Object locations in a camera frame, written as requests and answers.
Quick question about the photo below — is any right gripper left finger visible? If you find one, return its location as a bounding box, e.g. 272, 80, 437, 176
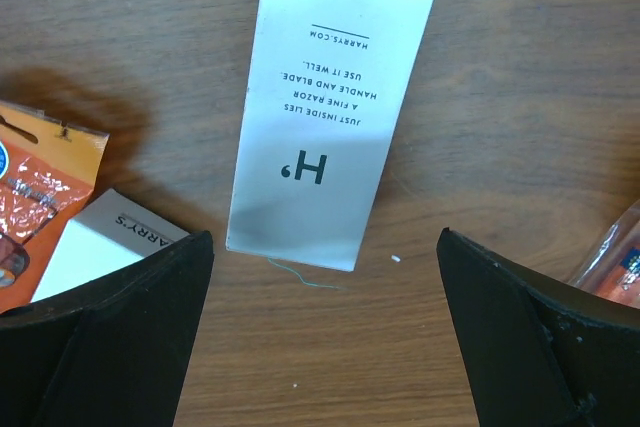
1, 231, 214, 426

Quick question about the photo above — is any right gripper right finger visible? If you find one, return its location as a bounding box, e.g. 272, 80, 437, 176
436, 229, 639, 426

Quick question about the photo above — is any white Harry's razor box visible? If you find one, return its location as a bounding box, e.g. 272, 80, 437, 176
31, 189, 188, 302

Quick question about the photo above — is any orange razor pack right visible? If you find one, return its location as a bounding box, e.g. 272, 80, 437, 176
568, 201, 639, 309

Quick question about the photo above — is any orange razor pack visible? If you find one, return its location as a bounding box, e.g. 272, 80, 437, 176
1, 101, 109, 312
568, 201, 639, 309

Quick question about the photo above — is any orange razor pack middle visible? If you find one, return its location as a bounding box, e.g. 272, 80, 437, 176
1, 101, 109, 312

